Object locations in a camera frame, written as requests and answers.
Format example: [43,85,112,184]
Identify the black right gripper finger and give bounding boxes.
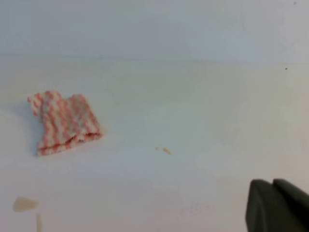
[245,179,309,232]

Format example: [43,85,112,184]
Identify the red and white patterned rag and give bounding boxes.
[28,91,104,156]

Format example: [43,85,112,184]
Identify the small tan stain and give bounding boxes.
[13,197,43,232]

